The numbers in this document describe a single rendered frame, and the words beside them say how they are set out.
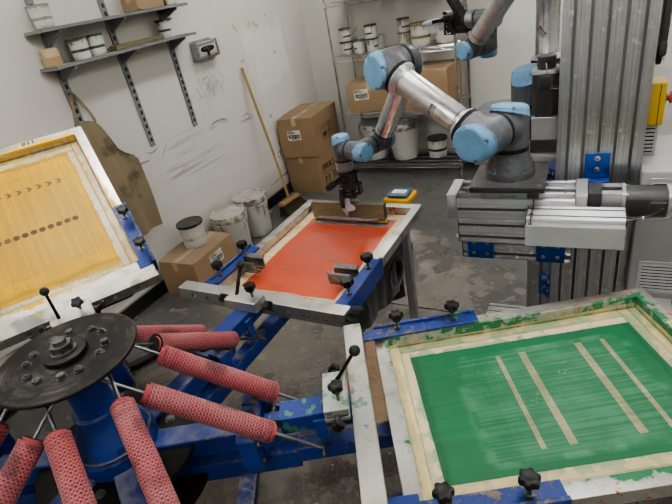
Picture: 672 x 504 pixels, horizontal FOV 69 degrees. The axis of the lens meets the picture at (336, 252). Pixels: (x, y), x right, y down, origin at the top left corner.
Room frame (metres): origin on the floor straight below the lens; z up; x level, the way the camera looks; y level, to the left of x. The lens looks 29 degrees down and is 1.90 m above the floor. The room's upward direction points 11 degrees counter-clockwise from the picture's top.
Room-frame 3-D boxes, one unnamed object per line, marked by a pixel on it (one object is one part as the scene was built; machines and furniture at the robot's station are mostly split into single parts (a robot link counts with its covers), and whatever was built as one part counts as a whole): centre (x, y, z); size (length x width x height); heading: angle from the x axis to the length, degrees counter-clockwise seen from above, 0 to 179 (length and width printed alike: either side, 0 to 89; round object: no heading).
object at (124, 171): (3.28, 1.40, 1.06); 0.53 x 0.07 x 1.05; 147
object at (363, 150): (1.90, -0.18, 1.30); 0.11 x 0.11 x 0.08; 34
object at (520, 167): (1.47, -0.61, 1.31); 0.15 x 0.15 x 0.10
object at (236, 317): (1.29, 0.35, 1.02); 0.17 x 0.06 x 0.05; 147
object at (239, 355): (1.40, 0.28, 0.89); 1.24 x 0.06 x 0.06; 147
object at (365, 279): (1.41, -0.06, 0.97); 0.30 x 0.05 x 0.07; 147
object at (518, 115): (1.46, -0.60, 1.42); 0.13 x 0.12 x 0.14; 124
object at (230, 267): (1.71, 0.41, 0.97); 0.30 x 0.05 x 0.07; 147
